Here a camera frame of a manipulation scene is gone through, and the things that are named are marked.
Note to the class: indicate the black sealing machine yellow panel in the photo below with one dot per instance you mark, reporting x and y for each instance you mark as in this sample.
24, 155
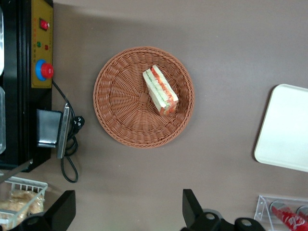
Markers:
16, 96

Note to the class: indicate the clear plastic container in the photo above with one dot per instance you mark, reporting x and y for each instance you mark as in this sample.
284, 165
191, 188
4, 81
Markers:
1, 43

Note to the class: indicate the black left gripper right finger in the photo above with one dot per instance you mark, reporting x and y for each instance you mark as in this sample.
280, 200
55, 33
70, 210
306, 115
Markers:
192, 211

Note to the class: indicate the round brown wicker basket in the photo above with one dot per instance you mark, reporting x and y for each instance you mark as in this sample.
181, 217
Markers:
120, 103

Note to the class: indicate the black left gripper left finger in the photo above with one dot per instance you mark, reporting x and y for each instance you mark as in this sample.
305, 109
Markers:
61, 211

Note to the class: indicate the cream plastic tray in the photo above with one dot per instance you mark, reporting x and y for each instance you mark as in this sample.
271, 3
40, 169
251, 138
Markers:
284, 130

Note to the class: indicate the wrapped triangle sandwich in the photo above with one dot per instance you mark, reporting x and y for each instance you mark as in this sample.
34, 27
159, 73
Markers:
161, 90

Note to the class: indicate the grey metal bar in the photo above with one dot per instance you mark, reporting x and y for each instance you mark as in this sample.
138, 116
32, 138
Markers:
14, 172

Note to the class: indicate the clear acrylic can holder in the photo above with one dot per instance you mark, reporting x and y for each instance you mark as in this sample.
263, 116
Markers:
261, 209

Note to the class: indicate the packaged brown bread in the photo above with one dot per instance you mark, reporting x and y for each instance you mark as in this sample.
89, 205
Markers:
16, 204

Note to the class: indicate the black pad with metal plate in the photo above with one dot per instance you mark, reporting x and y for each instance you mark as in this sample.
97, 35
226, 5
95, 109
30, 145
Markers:
48, 127

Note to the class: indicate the red cola can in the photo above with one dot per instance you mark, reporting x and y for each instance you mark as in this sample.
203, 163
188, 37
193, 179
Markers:
286, 215
303, 213

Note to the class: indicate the red emergency stop button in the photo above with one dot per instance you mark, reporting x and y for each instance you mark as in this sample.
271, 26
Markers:
47, 69

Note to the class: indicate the black power plug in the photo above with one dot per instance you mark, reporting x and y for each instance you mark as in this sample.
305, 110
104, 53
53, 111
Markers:
79, 121

